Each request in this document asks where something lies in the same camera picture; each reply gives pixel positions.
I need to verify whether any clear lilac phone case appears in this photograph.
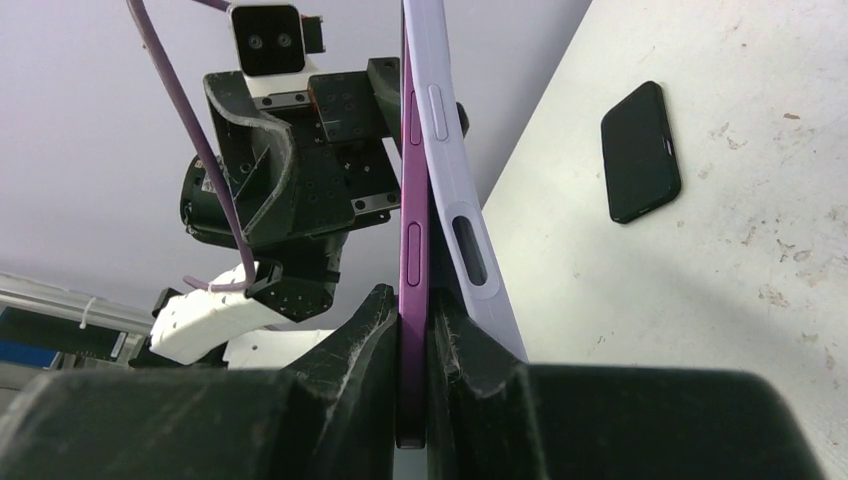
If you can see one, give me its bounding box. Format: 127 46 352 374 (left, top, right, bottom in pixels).
403 1 528 361

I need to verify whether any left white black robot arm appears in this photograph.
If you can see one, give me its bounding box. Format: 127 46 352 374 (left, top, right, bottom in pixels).
132 57 430 368

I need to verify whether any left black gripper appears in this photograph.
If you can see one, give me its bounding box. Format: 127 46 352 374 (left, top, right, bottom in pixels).
202 57 401 249

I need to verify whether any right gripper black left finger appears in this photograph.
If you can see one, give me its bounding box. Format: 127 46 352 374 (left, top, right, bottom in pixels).
1 285 397 479

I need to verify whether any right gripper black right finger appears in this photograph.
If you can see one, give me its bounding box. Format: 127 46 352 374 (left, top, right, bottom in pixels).
428 291 824 479

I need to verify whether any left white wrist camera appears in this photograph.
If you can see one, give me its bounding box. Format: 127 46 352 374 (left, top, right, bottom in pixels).
227 3 325 97

